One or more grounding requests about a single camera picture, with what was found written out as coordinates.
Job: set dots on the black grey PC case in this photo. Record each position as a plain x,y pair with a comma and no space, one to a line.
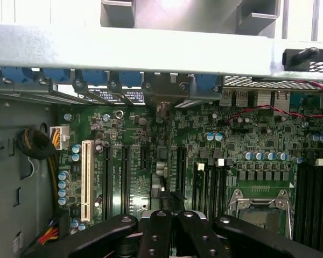
150,53

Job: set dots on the short black expansion slot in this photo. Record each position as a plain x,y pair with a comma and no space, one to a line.
145,158

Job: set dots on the RAM slot black clips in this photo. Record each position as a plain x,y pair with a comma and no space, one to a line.
211,188
228,196
302,201

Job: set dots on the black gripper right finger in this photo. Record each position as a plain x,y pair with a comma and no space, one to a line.
202,236

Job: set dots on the grey parts rack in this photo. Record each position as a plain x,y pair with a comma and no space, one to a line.
177,16

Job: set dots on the white expansion slot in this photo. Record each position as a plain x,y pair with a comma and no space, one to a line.
87,180

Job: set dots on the CPU socket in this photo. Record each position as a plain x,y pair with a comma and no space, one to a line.
258,215

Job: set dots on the thin metal locking lever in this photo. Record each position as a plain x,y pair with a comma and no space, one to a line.
288,215

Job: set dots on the black case lock slider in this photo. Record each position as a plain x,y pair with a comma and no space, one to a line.
302,57

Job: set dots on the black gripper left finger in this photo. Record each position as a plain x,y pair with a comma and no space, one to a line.
156,236

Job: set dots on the green motherboard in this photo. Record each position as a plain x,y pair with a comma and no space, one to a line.
204,126

